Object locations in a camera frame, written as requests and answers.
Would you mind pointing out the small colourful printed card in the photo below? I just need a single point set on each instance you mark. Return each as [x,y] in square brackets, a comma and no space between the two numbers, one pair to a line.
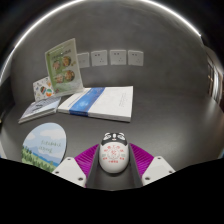
[42,89]

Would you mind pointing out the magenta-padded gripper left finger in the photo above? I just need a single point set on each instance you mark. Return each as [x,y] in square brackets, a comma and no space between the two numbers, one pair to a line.
[71,170]

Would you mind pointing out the white wall socket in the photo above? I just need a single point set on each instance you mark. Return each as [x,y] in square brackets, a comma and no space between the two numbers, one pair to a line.
[135,58]
[84,60]
[99,58]
[118,57]

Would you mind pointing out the white book with blue band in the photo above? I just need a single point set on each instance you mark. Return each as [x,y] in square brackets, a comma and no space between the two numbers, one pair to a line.
[106,101]

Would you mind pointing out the round landscape-print mouse pad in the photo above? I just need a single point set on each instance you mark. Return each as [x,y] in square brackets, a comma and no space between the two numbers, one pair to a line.
[45,145]

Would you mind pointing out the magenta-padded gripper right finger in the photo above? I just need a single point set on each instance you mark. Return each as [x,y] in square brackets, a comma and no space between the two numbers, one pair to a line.
[156,168]

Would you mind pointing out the green upright menu sign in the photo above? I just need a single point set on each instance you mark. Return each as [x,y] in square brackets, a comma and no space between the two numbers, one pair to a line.
[63,66]

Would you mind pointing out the white panda-print computer mouse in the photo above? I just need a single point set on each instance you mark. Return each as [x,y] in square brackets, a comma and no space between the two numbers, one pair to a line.
[114,156]

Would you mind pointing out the grey patterned book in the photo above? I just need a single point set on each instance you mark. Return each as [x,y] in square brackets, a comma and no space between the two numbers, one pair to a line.
[38,109]

